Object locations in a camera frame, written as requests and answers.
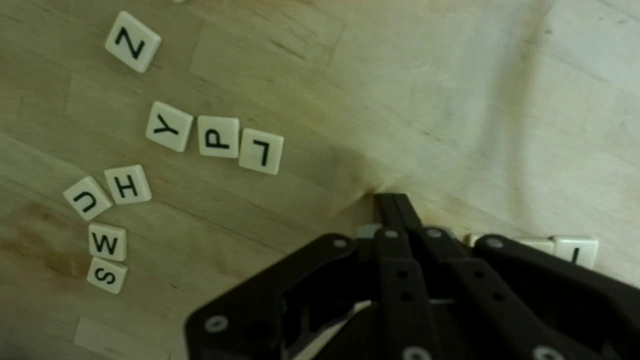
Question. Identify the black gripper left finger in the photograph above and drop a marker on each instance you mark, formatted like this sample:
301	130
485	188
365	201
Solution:
338	299

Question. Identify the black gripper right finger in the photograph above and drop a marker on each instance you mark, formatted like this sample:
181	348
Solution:
526	304

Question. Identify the letter tile T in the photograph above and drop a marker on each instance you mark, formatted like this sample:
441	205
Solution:
577	251

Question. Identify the letter tile L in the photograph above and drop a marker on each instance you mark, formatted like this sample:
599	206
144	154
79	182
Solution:
260	150

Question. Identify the letter tile P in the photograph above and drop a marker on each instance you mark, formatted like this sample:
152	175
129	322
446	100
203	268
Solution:
218	137

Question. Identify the letter tile S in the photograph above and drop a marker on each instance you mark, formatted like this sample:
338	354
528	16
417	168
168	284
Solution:
107	277

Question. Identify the letter tile Y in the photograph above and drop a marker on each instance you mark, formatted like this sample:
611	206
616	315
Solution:
168	127

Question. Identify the letter tile H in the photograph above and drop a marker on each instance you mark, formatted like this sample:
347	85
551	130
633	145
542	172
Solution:
129	184

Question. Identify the letter tile W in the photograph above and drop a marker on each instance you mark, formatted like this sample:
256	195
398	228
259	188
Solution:
108	243

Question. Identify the letter tile U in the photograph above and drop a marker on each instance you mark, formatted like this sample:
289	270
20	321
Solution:
87	198

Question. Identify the letter tile Z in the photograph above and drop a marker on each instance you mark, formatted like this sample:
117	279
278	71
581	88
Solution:
132	43

